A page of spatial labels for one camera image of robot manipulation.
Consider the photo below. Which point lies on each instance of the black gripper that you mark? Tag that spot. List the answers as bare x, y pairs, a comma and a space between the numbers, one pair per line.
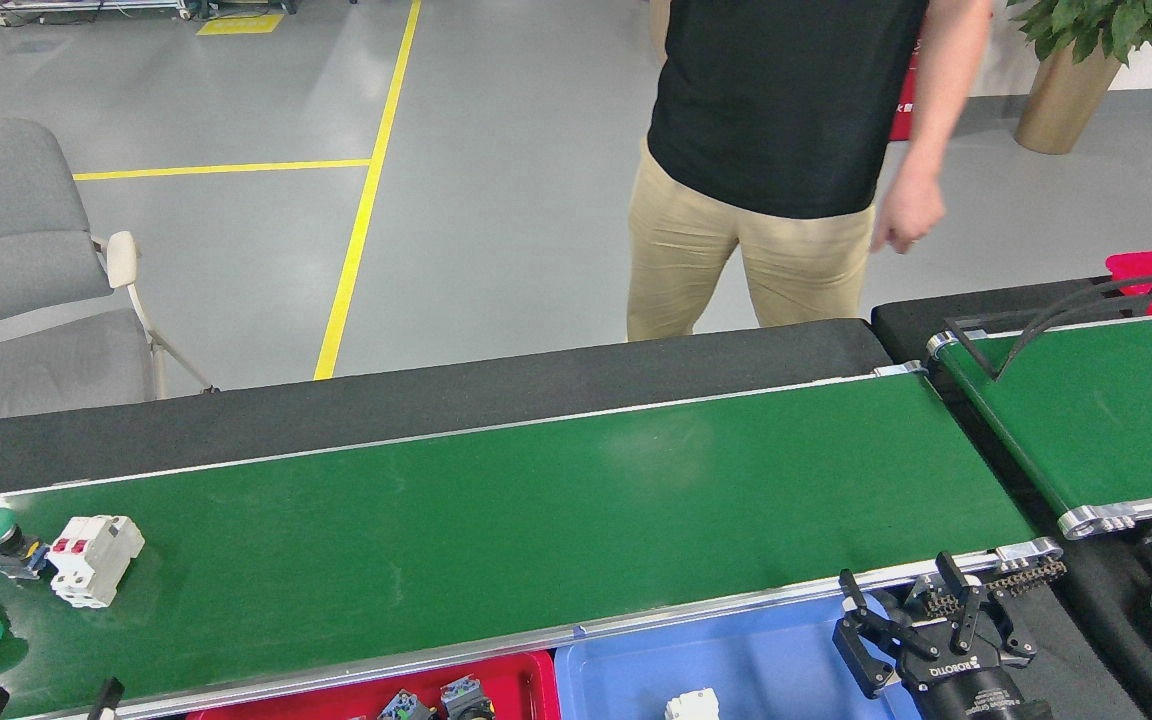
966, 690

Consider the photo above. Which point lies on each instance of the red mushroom push button switch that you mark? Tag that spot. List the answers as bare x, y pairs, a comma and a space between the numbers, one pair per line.
406, 706

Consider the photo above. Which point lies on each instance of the person's left forearm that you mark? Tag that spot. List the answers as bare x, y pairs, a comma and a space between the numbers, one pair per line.
936, 120

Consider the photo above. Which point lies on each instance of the red plastic tray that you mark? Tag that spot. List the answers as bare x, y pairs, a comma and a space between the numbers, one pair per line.
286, 700

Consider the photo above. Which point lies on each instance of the blue plastic tray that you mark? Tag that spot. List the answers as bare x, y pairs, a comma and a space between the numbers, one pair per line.
736, 660

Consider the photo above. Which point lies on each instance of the short green conveyor belt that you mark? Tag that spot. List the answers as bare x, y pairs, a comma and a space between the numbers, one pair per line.
1116, 420

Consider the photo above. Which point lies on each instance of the long green conveyor belt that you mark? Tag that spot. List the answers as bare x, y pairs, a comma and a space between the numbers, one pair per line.
536, 520

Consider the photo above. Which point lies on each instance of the person's left hand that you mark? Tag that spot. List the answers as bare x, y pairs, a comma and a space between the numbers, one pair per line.
911, 210

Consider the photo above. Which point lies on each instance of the black foam table cover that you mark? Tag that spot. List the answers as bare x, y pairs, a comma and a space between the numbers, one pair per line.
436, 400
1106, 650

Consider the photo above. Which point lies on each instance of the grey office chair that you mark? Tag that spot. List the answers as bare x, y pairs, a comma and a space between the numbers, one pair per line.
6, 250

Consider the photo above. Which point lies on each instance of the red container with white print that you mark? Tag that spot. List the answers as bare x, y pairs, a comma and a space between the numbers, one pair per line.
904, 100

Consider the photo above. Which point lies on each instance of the person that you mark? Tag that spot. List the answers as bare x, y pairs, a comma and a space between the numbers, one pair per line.
776, 120

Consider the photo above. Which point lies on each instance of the potted plant in tan pot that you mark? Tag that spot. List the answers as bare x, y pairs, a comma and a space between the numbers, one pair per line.
1066, 100

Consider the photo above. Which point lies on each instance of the metal rack with casters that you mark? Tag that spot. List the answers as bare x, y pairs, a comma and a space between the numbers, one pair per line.
86, 6

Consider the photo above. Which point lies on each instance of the black guide bracket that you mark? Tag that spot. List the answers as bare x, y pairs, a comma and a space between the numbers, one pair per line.
994, 370

